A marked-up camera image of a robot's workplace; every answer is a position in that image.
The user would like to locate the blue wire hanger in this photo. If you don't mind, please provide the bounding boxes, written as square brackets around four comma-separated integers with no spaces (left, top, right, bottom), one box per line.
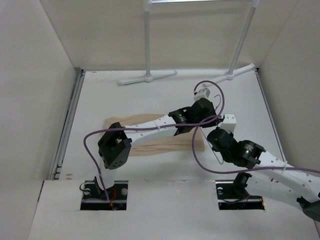
[206,94,224,165]

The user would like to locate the beige trousers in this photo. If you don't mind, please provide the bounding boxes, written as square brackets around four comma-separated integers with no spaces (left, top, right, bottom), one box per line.
[103,114,194,157]

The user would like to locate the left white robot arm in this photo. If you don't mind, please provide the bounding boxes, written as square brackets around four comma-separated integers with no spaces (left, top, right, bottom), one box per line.
[87,97,221,202]

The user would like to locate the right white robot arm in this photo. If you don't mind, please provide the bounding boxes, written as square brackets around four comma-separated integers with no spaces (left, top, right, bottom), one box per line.
[207,128,320,222]

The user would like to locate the white clothes rack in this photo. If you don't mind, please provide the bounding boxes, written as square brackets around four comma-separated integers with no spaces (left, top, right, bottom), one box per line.
[117,0,260,86]

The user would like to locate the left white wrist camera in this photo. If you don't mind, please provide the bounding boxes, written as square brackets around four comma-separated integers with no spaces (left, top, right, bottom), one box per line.
[193,88,211,102]

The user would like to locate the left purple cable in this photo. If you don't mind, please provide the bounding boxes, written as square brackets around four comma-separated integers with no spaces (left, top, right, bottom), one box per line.
[83,80,226,205]

